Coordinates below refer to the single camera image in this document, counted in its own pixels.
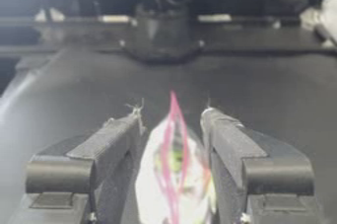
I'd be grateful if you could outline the clear bag with pink zip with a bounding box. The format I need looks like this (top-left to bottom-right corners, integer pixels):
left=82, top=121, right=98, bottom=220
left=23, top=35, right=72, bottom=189
left=134, top=90, right=220, bottom=224

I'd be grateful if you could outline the white tape label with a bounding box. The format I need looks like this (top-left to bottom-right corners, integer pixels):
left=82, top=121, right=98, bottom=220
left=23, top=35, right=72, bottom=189
left=198, top=13, right=234, bottom=23
left=100, top=14, right=132, bottom=24

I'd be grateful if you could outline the black table frame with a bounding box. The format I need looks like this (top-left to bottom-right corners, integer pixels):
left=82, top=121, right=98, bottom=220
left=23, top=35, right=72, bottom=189
left=0, top=12, right=337, bottom=56

